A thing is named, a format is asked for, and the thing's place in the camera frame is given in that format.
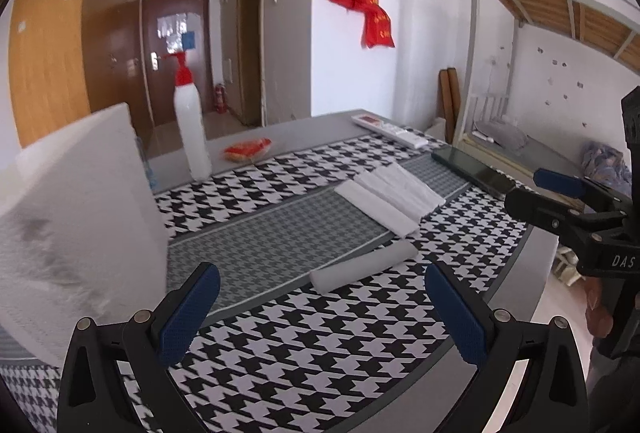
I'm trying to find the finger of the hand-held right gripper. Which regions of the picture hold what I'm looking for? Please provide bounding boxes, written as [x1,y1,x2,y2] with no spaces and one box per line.
[504,187,601,245]
[532,168,632,214]

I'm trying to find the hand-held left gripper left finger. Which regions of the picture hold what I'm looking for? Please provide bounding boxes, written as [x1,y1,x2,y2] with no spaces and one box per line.
[56,261,222,433]

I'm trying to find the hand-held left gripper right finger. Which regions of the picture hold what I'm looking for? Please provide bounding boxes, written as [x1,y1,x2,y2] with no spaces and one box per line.
[424,261,591,433]

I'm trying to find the white towel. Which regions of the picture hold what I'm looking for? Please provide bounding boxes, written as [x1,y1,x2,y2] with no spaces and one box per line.
[356,163,447,220]
[334,180,420,238]
[309,240,420,293]

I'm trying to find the white foam box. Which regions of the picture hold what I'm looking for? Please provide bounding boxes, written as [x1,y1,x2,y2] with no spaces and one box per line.
[0,103,169,370]

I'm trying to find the person's right hand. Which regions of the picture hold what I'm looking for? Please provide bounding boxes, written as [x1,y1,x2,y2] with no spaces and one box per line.
[584,275,615,339]

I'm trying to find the blue crumpled blanket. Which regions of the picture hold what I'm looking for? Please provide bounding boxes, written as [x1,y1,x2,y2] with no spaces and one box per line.
[580,140,632,186]

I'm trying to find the black smartphone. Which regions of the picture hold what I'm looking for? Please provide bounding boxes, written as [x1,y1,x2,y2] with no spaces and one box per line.
[431,146,517,199]

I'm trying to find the grey pillow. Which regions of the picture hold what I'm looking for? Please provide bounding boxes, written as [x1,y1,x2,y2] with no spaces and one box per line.
[472,120,529,150]

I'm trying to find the houndstooth tablecloth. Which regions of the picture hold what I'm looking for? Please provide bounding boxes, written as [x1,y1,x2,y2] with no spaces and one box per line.
[0,109,561,433]

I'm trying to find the wooden boards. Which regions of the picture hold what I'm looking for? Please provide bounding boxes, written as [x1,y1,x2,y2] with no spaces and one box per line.
[438,68,461,145]

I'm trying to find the white remote control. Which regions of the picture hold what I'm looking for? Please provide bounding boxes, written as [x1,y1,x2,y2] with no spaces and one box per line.
[351,113,430,150]

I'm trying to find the red snack packet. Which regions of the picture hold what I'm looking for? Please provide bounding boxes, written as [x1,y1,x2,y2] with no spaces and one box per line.
[223,138,274,163]

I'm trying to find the white pump bottle red cap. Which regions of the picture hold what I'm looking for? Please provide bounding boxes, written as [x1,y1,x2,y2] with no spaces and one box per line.
[161,51,213,182]

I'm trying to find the dark brown door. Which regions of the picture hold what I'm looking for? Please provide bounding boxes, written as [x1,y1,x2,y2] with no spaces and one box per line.
[141,0,215,124]

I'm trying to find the wooden wardrobe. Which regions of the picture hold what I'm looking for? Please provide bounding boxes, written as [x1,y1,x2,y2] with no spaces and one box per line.
[7,0,151,150]

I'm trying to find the wooden door frame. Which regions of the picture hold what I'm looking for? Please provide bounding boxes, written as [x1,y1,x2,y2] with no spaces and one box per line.
[236,0,267,129]

